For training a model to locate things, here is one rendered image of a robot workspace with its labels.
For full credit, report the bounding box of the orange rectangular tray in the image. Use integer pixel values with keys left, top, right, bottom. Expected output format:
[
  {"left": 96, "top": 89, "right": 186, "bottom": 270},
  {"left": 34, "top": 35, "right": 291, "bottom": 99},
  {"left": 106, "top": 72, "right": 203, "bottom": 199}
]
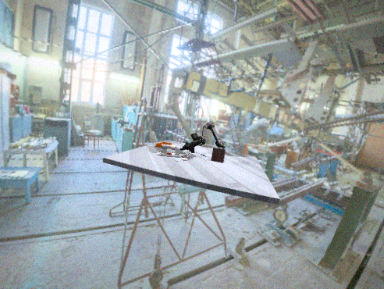
[{"left": 155, "top": 142, "right": 172, "bottom": 148}]

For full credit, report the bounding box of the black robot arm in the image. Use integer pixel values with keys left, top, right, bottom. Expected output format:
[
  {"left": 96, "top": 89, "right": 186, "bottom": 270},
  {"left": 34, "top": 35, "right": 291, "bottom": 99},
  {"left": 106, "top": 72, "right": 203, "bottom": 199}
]
[{"left": 191, "top": 121, "right": 226, "bottom": 149}]

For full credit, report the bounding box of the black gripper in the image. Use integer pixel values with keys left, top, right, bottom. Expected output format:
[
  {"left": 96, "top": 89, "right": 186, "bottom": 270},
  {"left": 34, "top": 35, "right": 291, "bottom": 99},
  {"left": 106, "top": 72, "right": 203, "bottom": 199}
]
[{"left": 180, "top": 141, "right": 196, "bottom": 152}]

